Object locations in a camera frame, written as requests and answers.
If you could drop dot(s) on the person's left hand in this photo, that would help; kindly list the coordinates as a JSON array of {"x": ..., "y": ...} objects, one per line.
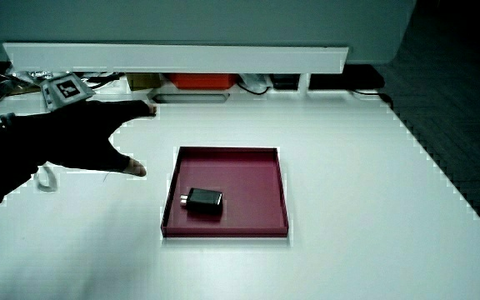
[{"x": 77, "y": 137}]

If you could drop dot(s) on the black charger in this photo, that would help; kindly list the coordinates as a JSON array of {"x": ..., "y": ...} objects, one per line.
[{"x": 204, "y": 199}]

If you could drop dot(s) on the dark red square plate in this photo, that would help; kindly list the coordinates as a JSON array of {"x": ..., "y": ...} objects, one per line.
[{"x": 248, "y": 183}]

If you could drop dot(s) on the olive brown box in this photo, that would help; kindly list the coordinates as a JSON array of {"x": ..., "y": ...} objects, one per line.
[{"x": 143, "y": 81}]

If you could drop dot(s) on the orange box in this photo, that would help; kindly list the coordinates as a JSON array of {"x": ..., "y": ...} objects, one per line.
[{"x": 201, "y": 81}]

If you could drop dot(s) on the white plastic bag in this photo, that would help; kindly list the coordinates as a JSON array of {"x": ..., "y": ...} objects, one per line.
[{"x": 255, "y": 82}]

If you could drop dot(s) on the small black box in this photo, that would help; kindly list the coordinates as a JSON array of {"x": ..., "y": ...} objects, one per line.
[{"x": 285, "y": 81}]

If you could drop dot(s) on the white shelf rail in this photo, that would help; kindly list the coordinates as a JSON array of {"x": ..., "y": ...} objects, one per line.
[{"x": 173, "y": 58}]

